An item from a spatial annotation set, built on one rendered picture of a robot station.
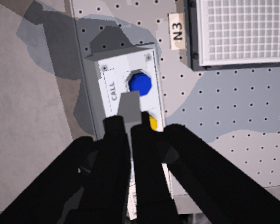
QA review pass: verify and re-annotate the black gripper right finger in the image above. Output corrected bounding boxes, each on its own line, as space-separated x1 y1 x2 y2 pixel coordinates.
128 90 280 224

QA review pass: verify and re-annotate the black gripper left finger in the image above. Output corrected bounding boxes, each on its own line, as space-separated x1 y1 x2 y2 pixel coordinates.
0 92 133 224

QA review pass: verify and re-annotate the grey perforated base plate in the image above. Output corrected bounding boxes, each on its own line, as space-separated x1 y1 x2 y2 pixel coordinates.
70 0 280 189

